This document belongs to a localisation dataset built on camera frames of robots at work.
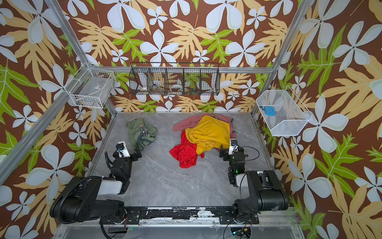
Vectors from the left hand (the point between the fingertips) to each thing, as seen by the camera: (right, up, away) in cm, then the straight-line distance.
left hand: (127, 143), depth 86 cm
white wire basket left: (-19, +32, -1) cm, 37 cm away
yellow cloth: (+50, +6, +7) cm, 51 cm away
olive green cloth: (+4, +5, +13) cm, 14 cm away
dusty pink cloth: (+37, +14, +28) cm, 49 cm away
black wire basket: (+27, +42, +12) cm, 51 cm away
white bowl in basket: (+28, +36, +13) cm, 48 cm away
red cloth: (+34, -6, +5) cm, 35 cm away
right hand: (+61, -1, +5) cm, 61 cm away
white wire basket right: (+91, +15, -7) cm, 93 cm away
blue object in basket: (+84, +19, 0) cm, 86 cm away
